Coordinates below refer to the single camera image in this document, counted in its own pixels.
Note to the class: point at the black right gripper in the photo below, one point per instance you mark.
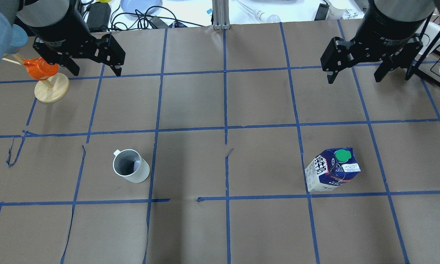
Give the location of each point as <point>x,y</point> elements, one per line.
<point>385,26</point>

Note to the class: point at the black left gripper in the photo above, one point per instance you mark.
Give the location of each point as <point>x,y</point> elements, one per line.
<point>59,30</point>

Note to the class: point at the grey white mug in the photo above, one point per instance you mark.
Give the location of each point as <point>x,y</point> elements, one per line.
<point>129,165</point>

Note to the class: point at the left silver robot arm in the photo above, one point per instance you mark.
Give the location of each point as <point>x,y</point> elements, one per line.
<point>61,34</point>

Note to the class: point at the orange cup on stand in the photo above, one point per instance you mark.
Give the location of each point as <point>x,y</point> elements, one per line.
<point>39,69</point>

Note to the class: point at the blue white milk carton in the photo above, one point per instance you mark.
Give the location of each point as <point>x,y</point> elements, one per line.
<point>330,169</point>

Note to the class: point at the wooden mug tree stand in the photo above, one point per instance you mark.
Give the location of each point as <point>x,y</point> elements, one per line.
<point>47,91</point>

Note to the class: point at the black power adapter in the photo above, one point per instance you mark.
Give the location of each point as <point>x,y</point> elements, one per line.
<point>98,16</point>

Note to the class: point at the blue plate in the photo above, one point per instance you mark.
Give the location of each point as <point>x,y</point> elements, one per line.
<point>129,7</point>

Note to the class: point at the light bulb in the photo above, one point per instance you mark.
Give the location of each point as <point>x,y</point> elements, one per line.
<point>265,17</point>

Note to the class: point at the black wire mug rack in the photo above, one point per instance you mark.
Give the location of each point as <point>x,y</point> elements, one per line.
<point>427,61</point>

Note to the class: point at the aluminium frame post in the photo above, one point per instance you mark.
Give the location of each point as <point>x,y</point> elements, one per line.
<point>221,15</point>

